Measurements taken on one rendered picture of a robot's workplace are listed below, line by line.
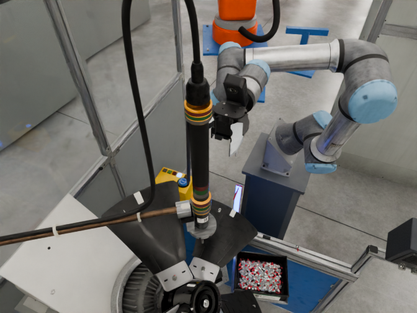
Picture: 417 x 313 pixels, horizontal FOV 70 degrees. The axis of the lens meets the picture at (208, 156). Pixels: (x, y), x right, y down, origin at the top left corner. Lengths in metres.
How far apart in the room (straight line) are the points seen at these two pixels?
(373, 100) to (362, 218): 1.94
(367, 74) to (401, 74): 1.54
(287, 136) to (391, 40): 1.19
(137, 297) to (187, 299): 0.18
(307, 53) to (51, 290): 0.97
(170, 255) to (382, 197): 2.34
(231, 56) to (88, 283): 0.80
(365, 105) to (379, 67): 0.11
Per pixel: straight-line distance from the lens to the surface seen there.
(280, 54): 0.95
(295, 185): 1.43
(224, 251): 1.01
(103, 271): 1.03
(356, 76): 0.91
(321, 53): 0.96
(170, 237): 0.86
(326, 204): 2.71
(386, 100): 0.89
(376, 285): 2.50
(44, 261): 0.96
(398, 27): 2.30
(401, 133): 2.73
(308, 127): 1.29
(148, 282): 0.98
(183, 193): 1.27
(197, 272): 0.97
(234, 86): 0.64
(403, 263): 1.28
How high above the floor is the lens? 2.09
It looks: 47 degrees down
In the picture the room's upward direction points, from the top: straight up
